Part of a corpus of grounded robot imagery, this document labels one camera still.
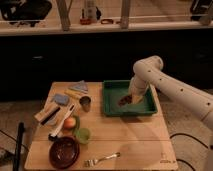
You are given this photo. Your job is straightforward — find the black pole stand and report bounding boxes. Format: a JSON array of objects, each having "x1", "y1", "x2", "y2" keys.
[{"x1": 13, "y1": 122, "x2": 25, "y2": 171}]

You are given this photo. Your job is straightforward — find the dark red bowl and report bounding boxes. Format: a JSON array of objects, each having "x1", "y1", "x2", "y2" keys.
[{"x1": 49, "y1": 137, "x2": 80, "y2": 169}]

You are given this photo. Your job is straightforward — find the grey triangular block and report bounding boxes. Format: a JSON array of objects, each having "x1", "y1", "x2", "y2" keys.
[{"x1": 69, "y1": 80, "x2": 88, "y2": 93}]

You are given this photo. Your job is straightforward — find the small green cup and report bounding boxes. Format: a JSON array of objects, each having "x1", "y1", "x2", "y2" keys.
[{"x1": 75, "y1": 128, "x2": 90, "y2": 144}]

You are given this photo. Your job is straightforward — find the orange ring object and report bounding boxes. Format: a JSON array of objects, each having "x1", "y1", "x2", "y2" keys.
[{"x1": 80, "y1": 9, "x2": 91, "y2": 25}]

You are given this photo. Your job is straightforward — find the silver metal fork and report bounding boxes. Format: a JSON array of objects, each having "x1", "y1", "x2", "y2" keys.
[{"x1": 83, "y1": 152, "x2": 121, "y2": 167}]

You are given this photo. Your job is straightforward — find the brown ring on shelf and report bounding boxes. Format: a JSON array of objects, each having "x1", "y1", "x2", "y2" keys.
[{"x1": 100, "y1": 18, "x2": 115, "y2": 25}]

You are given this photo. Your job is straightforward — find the red yellow apple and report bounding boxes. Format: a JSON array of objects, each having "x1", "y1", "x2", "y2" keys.
[{"x1": 63, "y1": 117, "x2": 76, "y2": 129}]

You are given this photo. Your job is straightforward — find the white handled black brush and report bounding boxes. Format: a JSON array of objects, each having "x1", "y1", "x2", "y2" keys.
[{"x1": 48, "y1": 104, "x2": 75, "y2": 141}]

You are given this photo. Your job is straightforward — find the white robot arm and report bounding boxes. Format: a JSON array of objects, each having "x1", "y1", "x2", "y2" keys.
[{"x1": 129, "y1": 55, "x2": 213, "y2": 171}]

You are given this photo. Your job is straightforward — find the black cable on floor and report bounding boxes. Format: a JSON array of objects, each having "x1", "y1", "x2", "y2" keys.
[{"x1": 169, "y1": 132, "x2": 211, "y2": 171}]

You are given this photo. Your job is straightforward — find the wooden block with black bar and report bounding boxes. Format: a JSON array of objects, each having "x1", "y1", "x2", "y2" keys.
[{"x1": 34, "y1": 102, "x2": 60, "y2": 125}]

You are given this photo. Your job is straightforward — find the dark red grape bunch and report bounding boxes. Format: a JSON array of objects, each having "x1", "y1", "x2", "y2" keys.
[{"x1": 118, "y1": 95, "x2": 132, "y2": 106}]

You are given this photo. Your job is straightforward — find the white bottle on shelf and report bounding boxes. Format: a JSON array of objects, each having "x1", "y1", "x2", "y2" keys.
[{"x1": 84, "y1": 0, "x2": 97, "y2": 23}]

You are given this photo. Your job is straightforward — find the yellow stick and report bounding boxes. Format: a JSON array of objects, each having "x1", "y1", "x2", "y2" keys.
[{"x1": 65, "y1": 89, "x2": 81, "y2": 99}]

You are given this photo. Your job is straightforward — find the green leaf plate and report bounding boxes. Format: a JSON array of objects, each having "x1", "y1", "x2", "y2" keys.
[{"x1": 72, "y1": 115, "x2": 80, "y2": 135}]

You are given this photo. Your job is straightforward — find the green plastic tray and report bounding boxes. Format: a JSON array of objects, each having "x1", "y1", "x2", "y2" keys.
[{"x1": 102, "y1": 80, "x2": 157, "y2": 117}]

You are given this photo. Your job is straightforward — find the black office chair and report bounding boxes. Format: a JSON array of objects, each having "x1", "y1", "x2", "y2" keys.
[{"x1": 0, "y1": 0, "x2": 52, "y2": 27}]

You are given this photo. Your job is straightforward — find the small metal cup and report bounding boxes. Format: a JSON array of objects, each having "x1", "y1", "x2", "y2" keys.
[{"x1": 79, "y1": 96, "x2": 91, "y2": 112}]

